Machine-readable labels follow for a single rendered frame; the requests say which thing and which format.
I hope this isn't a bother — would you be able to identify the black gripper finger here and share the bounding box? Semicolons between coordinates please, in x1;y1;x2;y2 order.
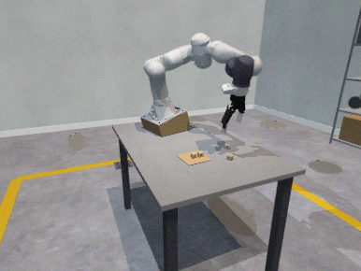
221;105;238;134
236;101;245;123

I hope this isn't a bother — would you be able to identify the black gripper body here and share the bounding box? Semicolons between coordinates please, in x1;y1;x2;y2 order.
230;94;246;110

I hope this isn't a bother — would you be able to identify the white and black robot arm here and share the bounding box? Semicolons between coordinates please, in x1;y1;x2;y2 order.
144;33;263;121

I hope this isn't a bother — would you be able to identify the tan square mat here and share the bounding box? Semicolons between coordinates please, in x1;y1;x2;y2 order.
177;151;211;165

